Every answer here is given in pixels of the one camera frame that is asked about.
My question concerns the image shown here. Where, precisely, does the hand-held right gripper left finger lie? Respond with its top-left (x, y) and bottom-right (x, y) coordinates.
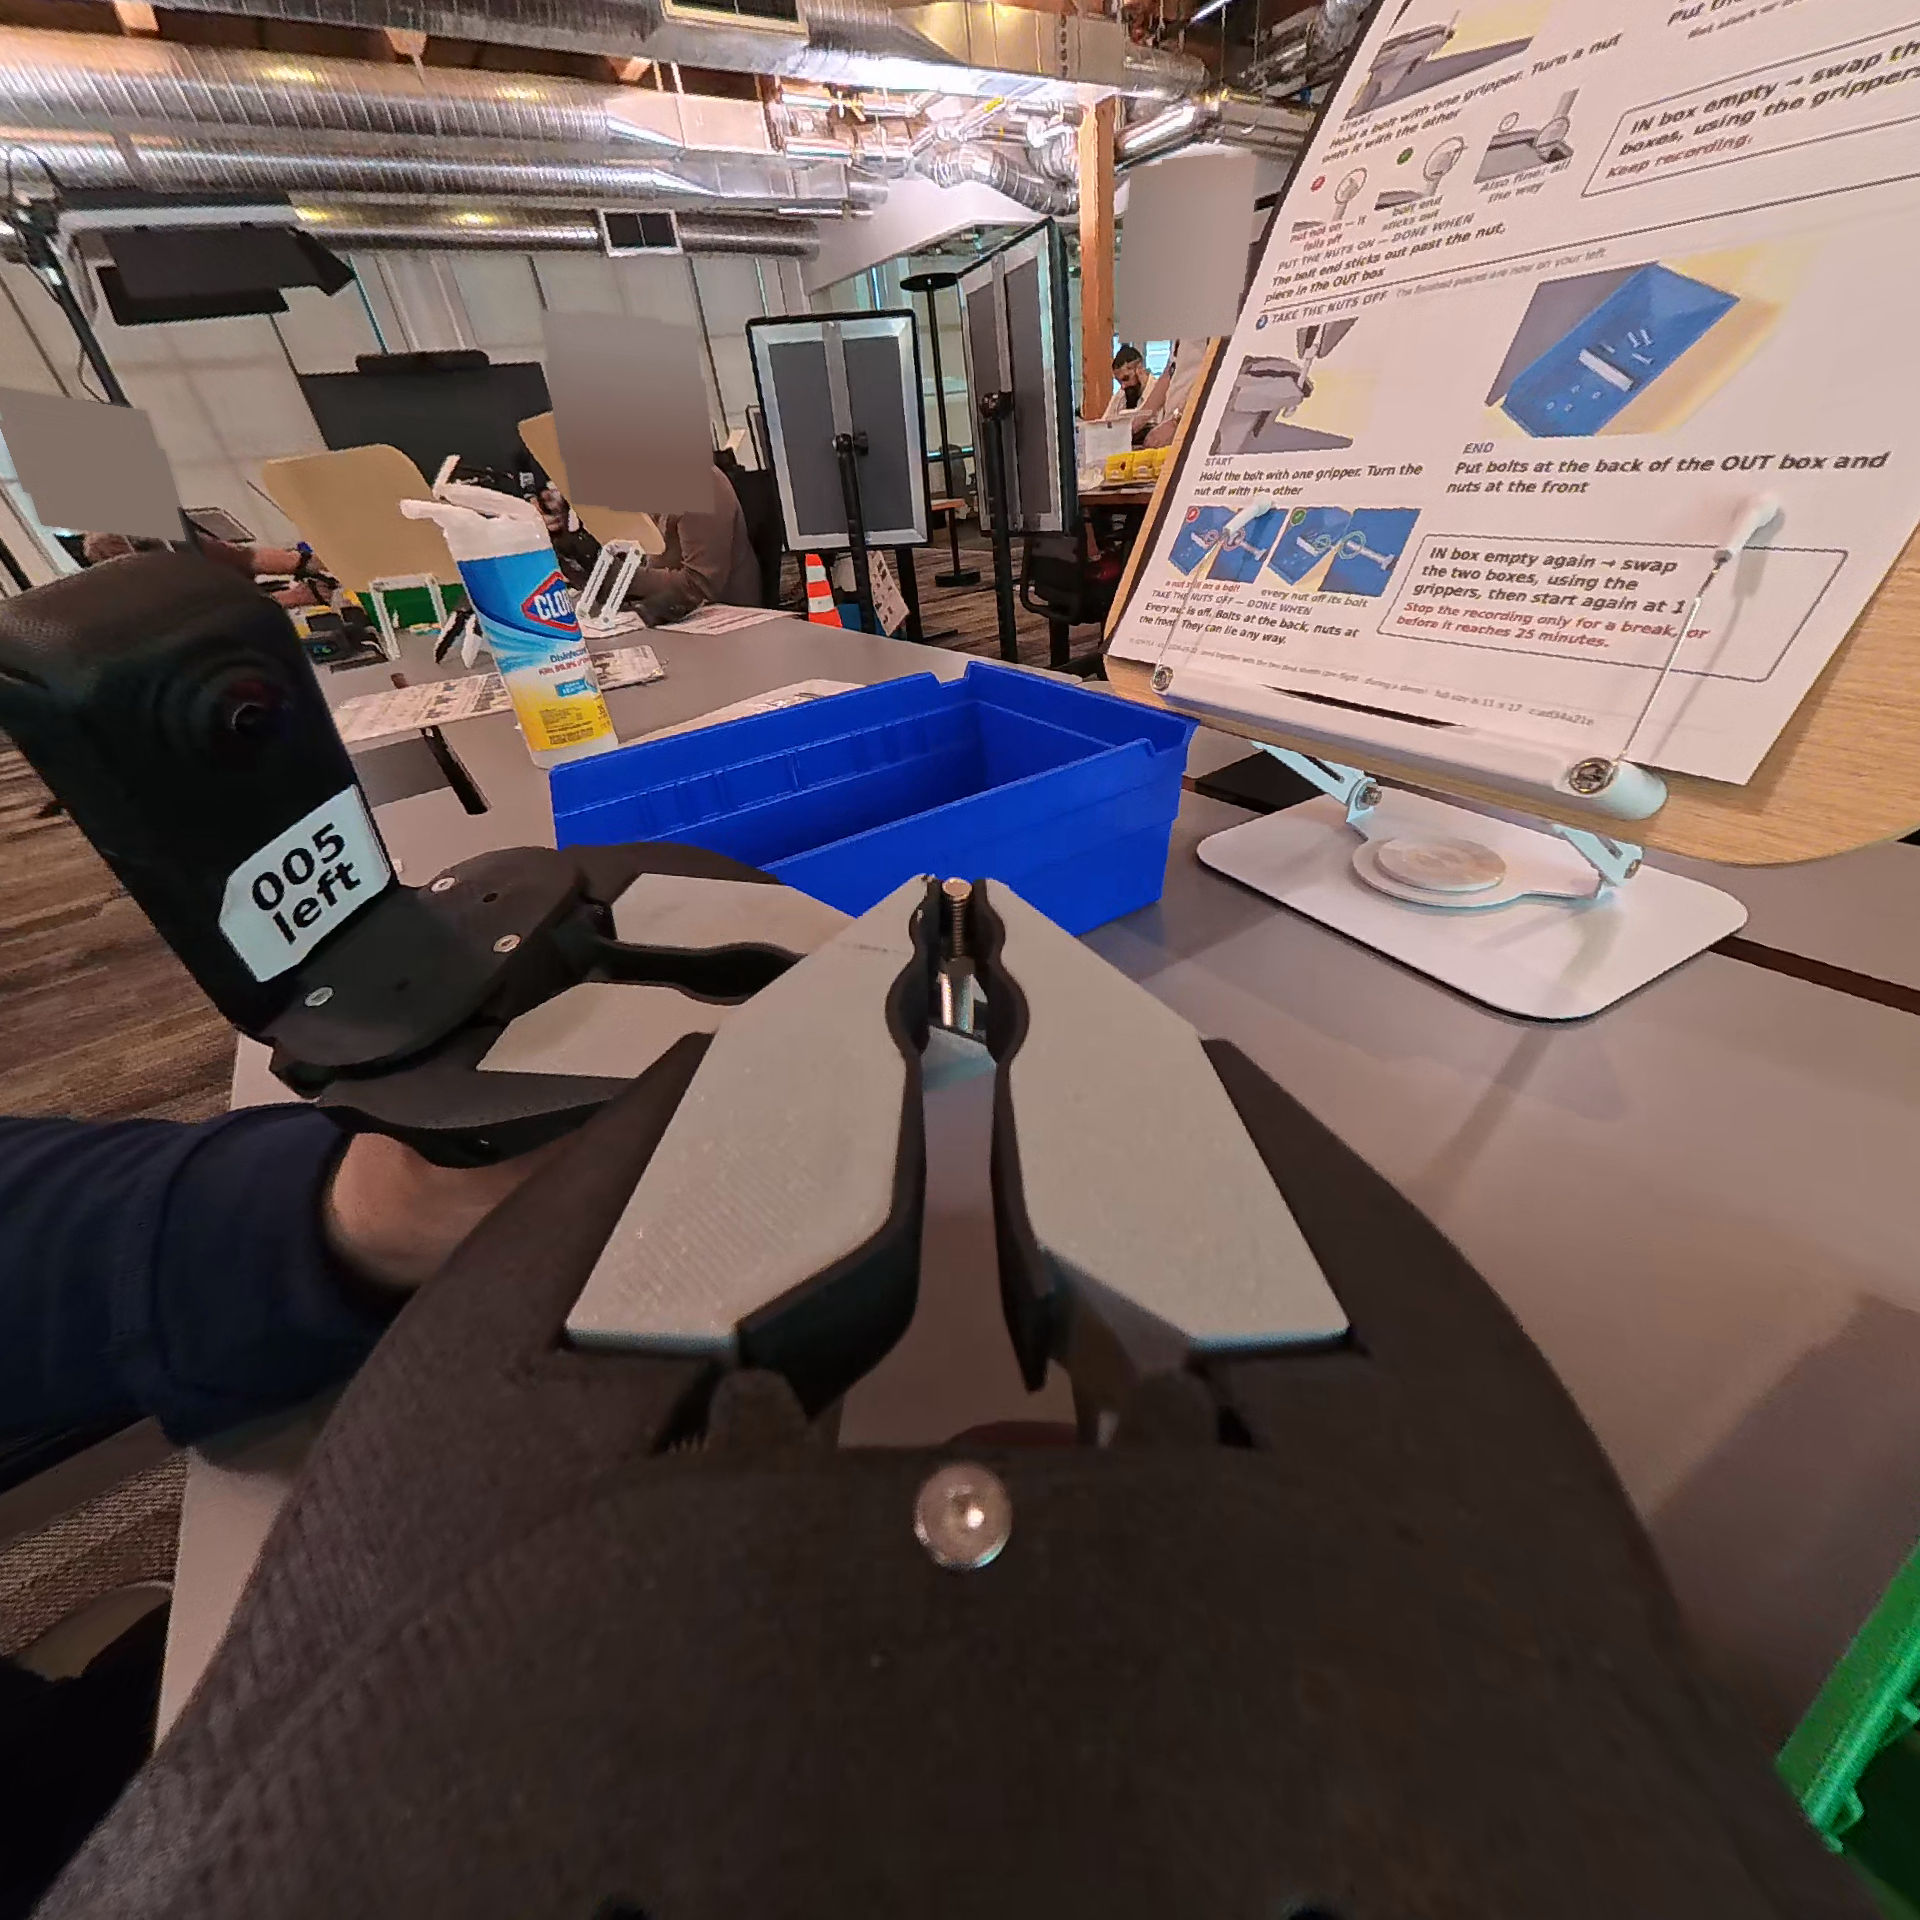
top-left (565, 879), bottom-right (928, 1419)

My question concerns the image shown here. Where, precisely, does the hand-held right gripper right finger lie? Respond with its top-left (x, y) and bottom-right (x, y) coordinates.
top-left (968, 879), bottom-right (1357, 1449)

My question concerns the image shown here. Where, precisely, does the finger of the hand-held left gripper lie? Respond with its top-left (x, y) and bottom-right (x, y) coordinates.
top-left (479, 942), bottom-right (995, 1087)
top-left (608, 873), bottom-right (855, 970)

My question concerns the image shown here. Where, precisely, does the silver hex bolt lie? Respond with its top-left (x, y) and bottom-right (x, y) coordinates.
top-left (933, 879), bottom-right (986, 1039)

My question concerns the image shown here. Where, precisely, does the blue plastic bin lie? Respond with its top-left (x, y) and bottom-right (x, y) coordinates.
top-left (550, 664), bottom-right (1200, 939)

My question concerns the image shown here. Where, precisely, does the green plastic bin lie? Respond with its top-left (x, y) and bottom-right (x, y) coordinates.
top-left (1774, 1546), bottom-right (1920, 1864)

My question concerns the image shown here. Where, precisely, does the person's left forearm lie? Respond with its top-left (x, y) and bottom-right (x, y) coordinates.
top-left (0, 1106), bottom-right (394, 1449)

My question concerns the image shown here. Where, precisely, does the person's left hand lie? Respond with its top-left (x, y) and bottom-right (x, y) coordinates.
top-left (328, 1133), bottom-right (520, 1298)

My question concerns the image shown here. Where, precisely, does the black patterned printed sheet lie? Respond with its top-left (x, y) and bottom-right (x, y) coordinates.
top-left (335, 672), bottom-right (513, 745)

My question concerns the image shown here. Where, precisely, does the tan board on white stand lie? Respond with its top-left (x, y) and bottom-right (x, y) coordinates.
top-left (264, 442), bottom-right (472, 664)

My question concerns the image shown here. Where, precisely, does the disinfectant wipes canister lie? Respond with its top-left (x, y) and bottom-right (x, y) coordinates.
top-left (400, 483), bottom-right (619, 771)

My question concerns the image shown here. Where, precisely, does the black display screen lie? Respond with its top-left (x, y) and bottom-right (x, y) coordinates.
top-left (297, 352), bottom-right (554, 474)

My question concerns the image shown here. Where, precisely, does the black studio light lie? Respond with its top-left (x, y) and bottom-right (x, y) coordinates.
top-left (94, 224), bottom-right (359, 330)

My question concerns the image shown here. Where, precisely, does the black office chair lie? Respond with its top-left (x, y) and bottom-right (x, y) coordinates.
top-left (1021, 534), bottom-right (1120, 671)

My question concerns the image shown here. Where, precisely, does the white framed grey panel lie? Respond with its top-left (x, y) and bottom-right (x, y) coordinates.
top-left (954, 223), bottom-right (1082, 664)
top-left (746, 312), bottom-right (933, 640)

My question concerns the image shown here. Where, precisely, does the wooden display board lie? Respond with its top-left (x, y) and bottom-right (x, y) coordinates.
top-left (1103, 0), bottom-right (1920, 869)

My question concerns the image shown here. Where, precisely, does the printed instruction sheet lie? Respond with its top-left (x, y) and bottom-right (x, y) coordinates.
top-left (1149, 0), bottom-right (1920, 789)

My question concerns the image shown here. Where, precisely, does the silver ventilation duct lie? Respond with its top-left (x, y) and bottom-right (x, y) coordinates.
top-left (662, 0), bottom-right (1210, 98)
top-left (0, 27), bottom-right (904, 214)

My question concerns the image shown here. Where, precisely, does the wooden support post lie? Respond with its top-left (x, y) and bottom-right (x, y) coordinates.
top-left (1079, 96), bottom-right (1120, 385)

